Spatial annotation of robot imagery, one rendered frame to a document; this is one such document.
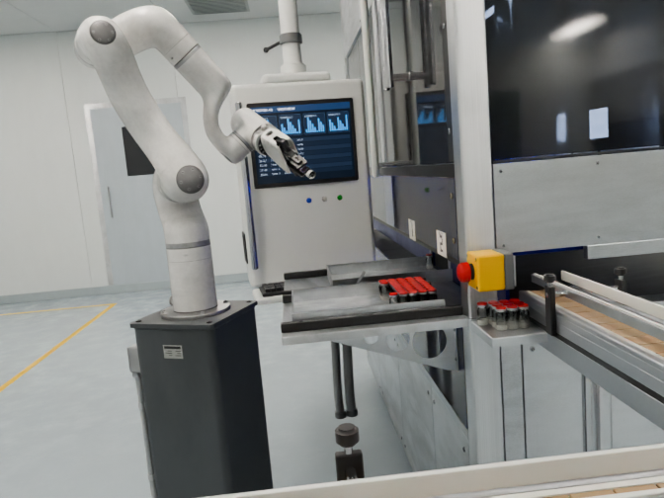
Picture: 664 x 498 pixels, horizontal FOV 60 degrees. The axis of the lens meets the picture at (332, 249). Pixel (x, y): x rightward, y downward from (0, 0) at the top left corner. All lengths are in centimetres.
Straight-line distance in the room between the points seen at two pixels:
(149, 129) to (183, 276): 39
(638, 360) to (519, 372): 46
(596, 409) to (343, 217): 132
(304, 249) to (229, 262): 468
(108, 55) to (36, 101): 582
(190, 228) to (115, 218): 548
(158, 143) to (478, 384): 97
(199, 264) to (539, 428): 93
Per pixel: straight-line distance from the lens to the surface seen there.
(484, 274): 115
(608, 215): 134
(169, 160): 152
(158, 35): 162
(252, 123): 164
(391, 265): 188
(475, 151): 122
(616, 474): 60
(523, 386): 135
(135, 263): 703
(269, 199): 216
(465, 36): 124
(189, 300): 159
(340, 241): 222
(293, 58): 227
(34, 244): 738
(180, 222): 158
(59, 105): 723
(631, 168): 136
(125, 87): 156
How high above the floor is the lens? 122
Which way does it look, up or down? 8 degrees down
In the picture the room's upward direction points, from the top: 5 degrees counter-clockwise
